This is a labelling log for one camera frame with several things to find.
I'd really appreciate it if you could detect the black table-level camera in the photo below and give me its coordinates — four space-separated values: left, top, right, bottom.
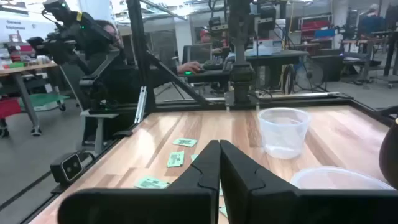
49 151 85 194

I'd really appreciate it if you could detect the silver metal bracket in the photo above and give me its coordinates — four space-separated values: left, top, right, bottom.
134 86 147 124

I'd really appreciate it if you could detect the person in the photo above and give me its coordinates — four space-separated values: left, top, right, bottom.
357 2 386 40
198 26 223 54
83 19 187 108

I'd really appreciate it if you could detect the grey computer monitor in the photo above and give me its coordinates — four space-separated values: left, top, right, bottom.
182 43 214 65

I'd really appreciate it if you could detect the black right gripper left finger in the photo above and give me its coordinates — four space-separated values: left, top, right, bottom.
57 139 221 224

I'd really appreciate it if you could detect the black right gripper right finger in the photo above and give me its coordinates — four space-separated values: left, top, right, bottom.
220 139 398 224

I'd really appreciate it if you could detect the black desk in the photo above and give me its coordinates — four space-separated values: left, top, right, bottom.
245 49 310 94

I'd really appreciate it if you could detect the grey metal stand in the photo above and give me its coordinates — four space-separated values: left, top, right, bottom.
79 110 121 156

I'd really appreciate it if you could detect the black keyboard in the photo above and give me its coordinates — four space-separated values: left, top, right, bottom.
201 55 233 72

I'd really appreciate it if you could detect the white wall sign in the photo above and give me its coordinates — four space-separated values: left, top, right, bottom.
0 17 41 43

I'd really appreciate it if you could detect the wooden worktable with grey legs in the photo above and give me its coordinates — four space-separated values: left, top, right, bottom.
0 61 60 137

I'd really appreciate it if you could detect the white box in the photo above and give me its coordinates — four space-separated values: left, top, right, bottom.
253 39 284 57

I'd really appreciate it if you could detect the person's hand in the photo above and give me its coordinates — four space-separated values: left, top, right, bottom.
176 60 203 75

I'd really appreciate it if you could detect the black floor fan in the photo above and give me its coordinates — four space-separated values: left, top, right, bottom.
294 55 326 91

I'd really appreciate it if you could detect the green platform cart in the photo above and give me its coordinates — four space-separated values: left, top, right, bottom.
18 93 71 113

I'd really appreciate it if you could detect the clear plastic cup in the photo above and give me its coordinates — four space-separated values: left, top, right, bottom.
257 107 312 160
289 166 396 190

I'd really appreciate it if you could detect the red bin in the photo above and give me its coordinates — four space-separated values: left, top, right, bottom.
0 96 22 121

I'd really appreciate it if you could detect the brown mug with yellow inside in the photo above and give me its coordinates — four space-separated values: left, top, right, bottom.
378 116 398 190

